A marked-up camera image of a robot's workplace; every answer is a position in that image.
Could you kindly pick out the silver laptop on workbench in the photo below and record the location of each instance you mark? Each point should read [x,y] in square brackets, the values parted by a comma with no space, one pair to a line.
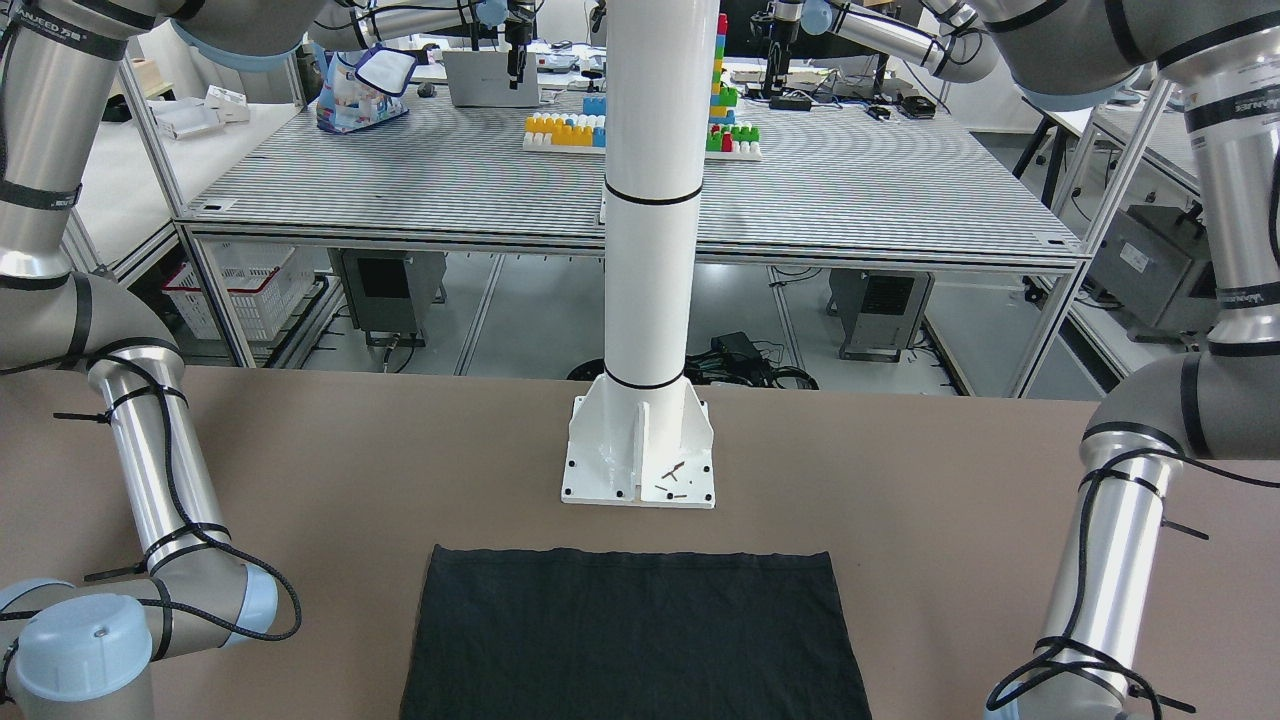
[486,79]

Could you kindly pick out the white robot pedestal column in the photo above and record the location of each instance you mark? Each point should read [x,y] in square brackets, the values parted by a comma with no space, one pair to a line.
[640,436]

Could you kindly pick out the colourful building blocks set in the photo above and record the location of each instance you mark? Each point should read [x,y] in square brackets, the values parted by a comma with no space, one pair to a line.
[726,137]

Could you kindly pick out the blue patterned bag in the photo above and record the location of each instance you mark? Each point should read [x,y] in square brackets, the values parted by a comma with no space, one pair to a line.
[362,89]

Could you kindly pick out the black printed t-shirt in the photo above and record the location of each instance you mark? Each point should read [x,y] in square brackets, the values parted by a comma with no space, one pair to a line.
[570,634]

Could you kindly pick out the white plastic crate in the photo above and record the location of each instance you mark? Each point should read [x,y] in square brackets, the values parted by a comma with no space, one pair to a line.
[264,283]

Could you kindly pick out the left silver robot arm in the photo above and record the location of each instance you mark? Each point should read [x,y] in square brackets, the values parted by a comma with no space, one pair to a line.
[1179,410]

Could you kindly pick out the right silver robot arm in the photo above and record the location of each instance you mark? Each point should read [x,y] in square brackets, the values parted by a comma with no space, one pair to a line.
[73,652]

